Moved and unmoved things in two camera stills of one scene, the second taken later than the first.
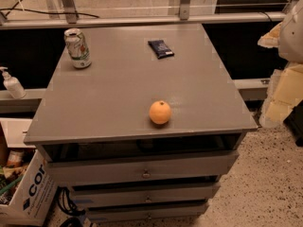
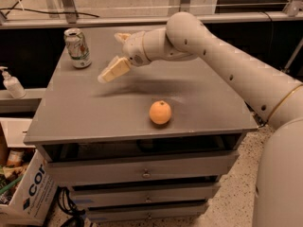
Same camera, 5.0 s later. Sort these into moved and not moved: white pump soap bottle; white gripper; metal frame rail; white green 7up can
Moved: white gripper
Not moved: white green 7up can; metal frame rail; white pump soap bottle
